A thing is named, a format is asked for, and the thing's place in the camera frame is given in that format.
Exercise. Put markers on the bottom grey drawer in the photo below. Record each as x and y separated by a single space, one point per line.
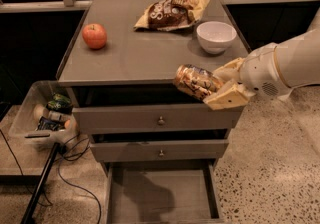
162 192

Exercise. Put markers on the green snack bag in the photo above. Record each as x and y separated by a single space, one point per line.
59 103

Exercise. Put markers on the white bottle in bin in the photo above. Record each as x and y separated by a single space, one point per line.
41 111

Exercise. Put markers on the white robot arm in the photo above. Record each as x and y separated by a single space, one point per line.
298 58

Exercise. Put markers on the white bowl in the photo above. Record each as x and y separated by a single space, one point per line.
215 37

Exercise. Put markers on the clear plastic bin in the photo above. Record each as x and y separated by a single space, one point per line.
25 126

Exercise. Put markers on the grey drawer cabinet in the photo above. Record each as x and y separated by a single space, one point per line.
136 68

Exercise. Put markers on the middle grey drawer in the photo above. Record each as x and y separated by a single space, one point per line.
159 150

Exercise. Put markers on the dark blue snack packet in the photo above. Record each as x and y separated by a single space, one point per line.
47 124

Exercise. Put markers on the top grey drawer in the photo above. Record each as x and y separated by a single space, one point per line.
154 118

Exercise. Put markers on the orange soda can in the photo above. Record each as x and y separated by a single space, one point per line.
196 82

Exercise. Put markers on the brown chip bag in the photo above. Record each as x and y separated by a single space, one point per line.
171 15

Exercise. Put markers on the black pole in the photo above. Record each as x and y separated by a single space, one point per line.
28 215

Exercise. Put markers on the red apple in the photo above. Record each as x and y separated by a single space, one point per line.
94 35

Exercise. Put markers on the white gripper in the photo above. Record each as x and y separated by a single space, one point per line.
261 70

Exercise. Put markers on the grey drawer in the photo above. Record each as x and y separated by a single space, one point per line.
162 192
154 118
159 150

